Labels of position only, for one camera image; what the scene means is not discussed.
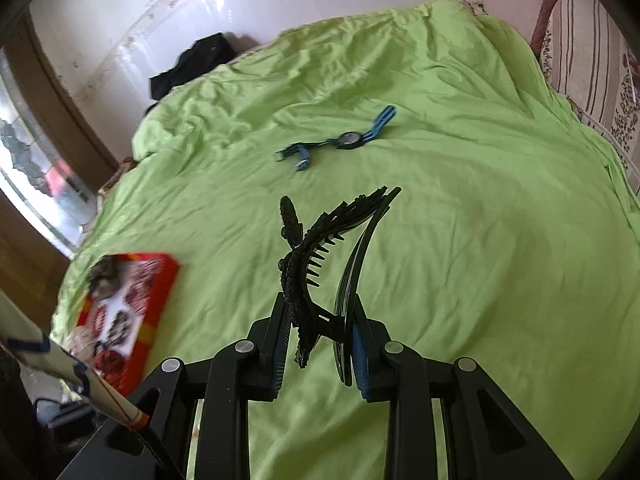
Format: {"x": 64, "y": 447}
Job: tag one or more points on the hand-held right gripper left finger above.
{"x": 280, "y": 360}

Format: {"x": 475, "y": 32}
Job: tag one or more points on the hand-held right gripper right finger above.
{"x": 360, "y": 360}

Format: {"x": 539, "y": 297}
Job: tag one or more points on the black hair claw clip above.
{"x": 300, "y": 260}

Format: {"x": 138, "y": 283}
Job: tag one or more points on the orange cardboard box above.
{"x": 162, "y": 285}

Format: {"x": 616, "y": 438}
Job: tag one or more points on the white printed scrunchie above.
{"x": 120, "y": 330}

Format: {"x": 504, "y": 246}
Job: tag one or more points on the red dotted scrunchie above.
{"x": 109, "y": 361}

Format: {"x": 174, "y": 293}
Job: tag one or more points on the green bedsheet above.
{"x": 450, "y": 235}

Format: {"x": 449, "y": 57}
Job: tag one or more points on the red plaid scrunchie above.
{"x": 142, "y": 290}

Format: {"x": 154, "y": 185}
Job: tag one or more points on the dark grey scrunchie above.
{"x": 106, "y": 275}

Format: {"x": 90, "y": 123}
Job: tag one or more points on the white printed tube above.
{"x": 60, "y": 360}

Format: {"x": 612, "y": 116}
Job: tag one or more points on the brown woven item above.
{"x": 116, "y": 175}

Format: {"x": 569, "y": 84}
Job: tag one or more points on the black cloth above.
{"x": 195, "y": 65}

